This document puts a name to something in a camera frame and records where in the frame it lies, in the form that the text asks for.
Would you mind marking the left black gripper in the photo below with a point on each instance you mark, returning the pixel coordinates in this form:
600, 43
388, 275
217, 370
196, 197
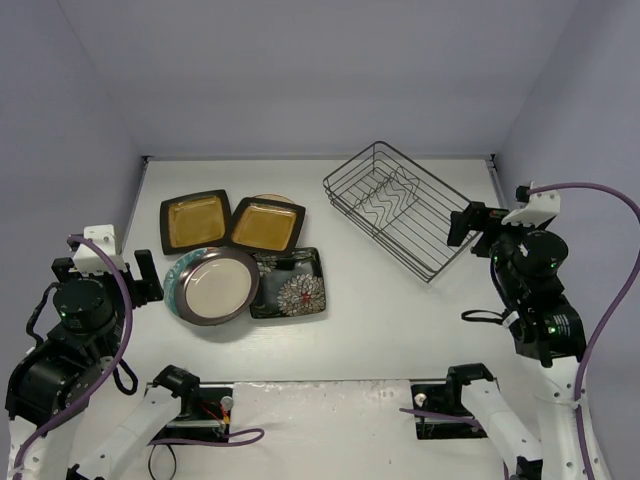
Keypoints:
132, 282

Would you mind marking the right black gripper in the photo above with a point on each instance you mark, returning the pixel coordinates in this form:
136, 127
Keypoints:
480, 223

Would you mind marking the round red teal plate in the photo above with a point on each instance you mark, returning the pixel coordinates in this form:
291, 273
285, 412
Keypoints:
172, 276

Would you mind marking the square amber plate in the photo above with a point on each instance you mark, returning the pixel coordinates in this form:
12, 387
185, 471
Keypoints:
194, 221
266, 226

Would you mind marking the round cream brown-rim plate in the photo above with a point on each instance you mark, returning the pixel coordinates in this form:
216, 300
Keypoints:
216, 286

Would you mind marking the black floral square plate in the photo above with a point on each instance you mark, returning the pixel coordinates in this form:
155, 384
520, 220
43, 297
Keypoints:
290, 286

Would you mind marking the round bird pattern plate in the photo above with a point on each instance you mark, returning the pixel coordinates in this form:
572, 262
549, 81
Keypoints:
274, 197

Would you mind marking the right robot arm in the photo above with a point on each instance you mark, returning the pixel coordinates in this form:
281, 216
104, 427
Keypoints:
549, 341

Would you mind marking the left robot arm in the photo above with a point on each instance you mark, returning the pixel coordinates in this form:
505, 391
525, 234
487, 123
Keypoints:
81, 327

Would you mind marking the black wire dish rack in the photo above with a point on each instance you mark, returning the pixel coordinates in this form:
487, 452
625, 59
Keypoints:
400, 205

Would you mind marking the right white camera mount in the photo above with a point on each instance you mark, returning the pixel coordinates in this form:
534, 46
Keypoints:
536, 208

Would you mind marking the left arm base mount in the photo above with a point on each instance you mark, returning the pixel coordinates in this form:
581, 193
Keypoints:
202, 419

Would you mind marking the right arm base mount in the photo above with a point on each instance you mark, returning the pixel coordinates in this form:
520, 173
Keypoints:
451, 422

